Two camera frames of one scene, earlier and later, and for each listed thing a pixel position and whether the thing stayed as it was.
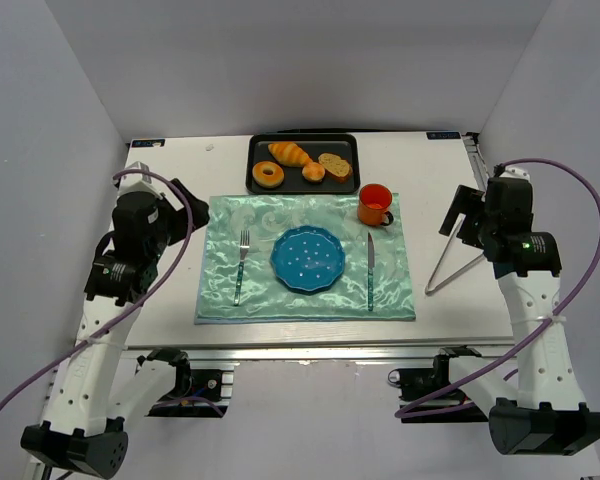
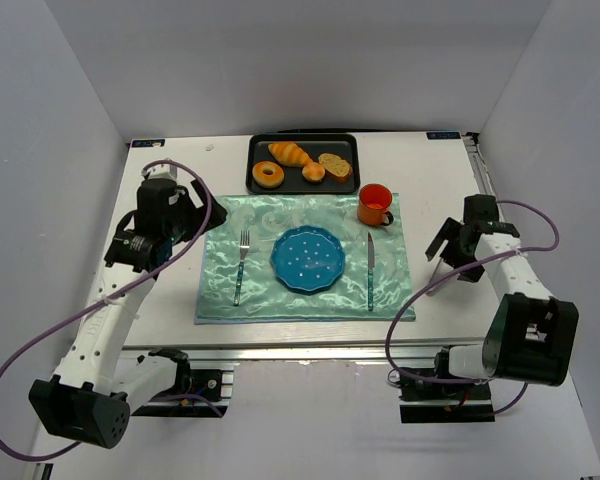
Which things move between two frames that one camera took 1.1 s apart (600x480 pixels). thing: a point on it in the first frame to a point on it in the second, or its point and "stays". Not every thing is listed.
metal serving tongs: x=428 y=289 stays
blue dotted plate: x=307 y=259 stays
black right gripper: x=462 y=215 to x=450 y=242
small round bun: x=313 y=172 stays
